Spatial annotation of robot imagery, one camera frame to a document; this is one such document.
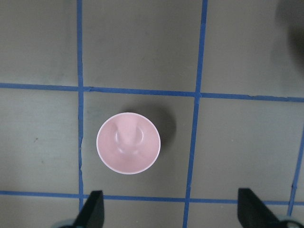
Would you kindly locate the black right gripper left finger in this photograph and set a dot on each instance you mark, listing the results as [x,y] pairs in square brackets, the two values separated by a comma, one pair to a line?
[92,213]

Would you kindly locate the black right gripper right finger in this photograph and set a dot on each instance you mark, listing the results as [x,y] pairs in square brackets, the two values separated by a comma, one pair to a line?
[253,213]

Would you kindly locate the pink bowl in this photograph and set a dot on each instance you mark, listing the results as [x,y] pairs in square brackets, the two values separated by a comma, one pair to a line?
[128,143]

